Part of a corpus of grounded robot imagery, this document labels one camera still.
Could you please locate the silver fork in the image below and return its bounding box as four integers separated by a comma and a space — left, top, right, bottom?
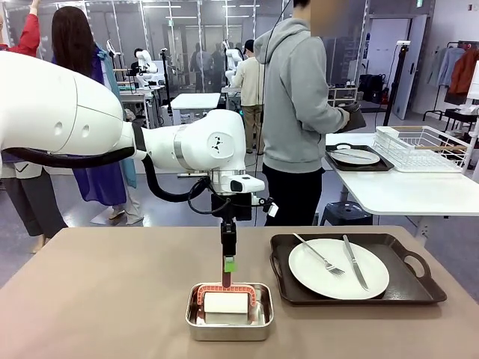
292, 233, 346, 278

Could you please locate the person in grey hoodie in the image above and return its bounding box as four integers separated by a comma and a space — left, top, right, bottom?
252, 0, 356, 227

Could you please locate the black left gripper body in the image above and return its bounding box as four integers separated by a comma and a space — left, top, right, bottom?
210, 192, 252, 222

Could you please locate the black metal stool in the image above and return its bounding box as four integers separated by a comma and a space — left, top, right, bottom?
320, 200, 375, 227

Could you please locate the silver table knife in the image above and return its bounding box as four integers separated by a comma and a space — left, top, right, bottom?
342, 234, 370, 292

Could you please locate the black serving tray with handles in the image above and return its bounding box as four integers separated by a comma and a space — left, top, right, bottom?
269, 233, 448, 307

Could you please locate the black backpack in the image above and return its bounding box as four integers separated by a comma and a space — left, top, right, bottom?
359, 73, 386, 104

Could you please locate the orange hanging jacket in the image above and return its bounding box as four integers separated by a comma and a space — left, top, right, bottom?
448, 48, 479, 96

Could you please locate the light blue hanging shirt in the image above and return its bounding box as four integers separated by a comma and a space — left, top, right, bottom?
426, 46, 465, 87

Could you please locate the white side table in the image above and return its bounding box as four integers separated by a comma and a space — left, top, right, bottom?
324, 132, 479, 240

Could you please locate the white round plate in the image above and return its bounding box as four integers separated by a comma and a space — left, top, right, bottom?
287, 238, 390, 300

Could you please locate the black stand with white top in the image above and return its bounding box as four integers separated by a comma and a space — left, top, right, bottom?
387, 39, 411, 124

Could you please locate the black tray without handles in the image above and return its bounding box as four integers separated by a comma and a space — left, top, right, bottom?
324, 144, 395, 172

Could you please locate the white background desk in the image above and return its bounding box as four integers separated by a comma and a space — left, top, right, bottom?
168, 92, 222, 124

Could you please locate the steel rectangular container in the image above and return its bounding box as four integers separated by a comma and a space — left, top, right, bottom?
185, 282, 275, 332

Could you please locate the silver utensil on grey plate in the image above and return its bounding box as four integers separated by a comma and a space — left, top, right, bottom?
331, 150, 371, 161

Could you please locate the person with red sleeves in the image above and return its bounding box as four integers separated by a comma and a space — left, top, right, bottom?
0, 0, 68, 255

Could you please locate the person in beige jacket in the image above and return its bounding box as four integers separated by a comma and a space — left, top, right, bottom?
231, 39, 265, 156

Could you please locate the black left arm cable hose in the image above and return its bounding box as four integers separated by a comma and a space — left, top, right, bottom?
0, 146, 214, 205

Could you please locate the black hanging ceiling cable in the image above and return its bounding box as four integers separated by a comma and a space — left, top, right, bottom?
263, 0, 284, 65

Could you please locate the white wire dish rack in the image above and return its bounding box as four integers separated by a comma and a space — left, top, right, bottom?
373, 126, 473, 174

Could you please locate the pink handled lint roller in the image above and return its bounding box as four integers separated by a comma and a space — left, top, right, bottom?
197, 257, 258, 316

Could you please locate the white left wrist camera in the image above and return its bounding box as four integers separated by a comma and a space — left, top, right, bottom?
230, 178, 266, 194

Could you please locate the long-haired woman in blue apron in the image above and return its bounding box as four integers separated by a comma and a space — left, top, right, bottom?
50, 5, 141, 225

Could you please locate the grey round plate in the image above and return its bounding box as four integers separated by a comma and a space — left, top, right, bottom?
331, 148, 381, 165

